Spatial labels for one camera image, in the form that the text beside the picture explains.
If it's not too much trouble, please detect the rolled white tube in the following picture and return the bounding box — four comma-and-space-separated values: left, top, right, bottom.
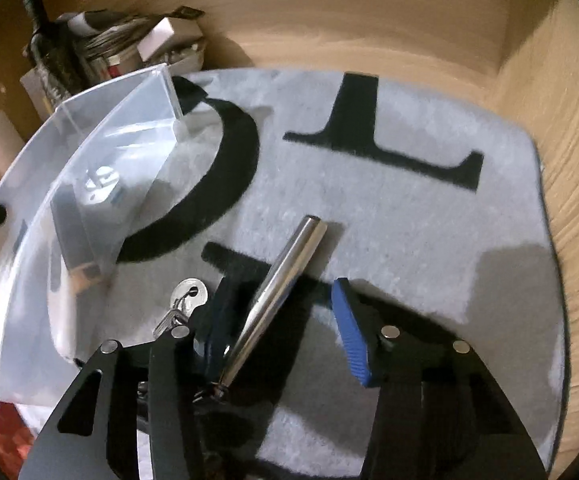
56, 10, 128, 38

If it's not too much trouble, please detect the silver metal tube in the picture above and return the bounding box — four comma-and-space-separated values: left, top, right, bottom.
212, 214, 327, 401

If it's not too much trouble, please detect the white handheld massager device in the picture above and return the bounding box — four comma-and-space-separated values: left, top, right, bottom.
47, 238, 102, 362

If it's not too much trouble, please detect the orange jacket sleeve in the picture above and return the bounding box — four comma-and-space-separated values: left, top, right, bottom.
0, 403, 35, 479

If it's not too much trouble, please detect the white card box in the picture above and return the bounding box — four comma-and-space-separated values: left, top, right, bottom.
137, 18, 203, 62

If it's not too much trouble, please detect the grey rug with black letters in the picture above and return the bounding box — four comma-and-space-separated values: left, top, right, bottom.
14, 67, 568, 480

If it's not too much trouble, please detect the dark wine bottle elephant label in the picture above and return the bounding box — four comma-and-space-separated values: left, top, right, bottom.
23, 0, 89, 108

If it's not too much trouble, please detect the silver keys bunch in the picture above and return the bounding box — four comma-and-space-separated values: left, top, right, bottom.
153, 278, 209, 339

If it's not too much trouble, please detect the stack of books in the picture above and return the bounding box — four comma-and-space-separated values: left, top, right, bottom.
75, 6, 206, 82

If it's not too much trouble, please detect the clear plastic storage box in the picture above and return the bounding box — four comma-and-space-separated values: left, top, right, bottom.
0, 65, 186, 406

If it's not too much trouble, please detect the white power plug adapter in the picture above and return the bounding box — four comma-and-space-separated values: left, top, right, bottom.
78, 166, 125, 207

